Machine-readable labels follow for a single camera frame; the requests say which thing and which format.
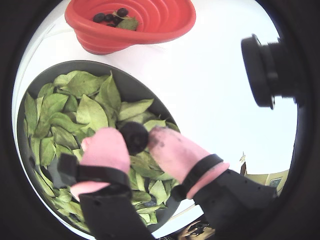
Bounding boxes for pile of green leaves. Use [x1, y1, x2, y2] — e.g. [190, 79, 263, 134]
[23, 70, 181, 232]

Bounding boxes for black camera module with lens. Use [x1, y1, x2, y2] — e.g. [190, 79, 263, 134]
[240, 34, 301, 110]

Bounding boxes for red collapsible silicone cup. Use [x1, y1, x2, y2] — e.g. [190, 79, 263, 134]
[64, 0, 197, 56]

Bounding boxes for dark grey round bowl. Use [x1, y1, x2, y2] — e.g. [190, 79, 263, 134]
[16, 59, 186, 235]

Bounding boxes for pink-tipped black gripper finger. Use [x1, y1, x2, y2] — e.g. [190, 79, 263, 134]
[147, 126, 278, 232]
[57, 126, 157, 240]

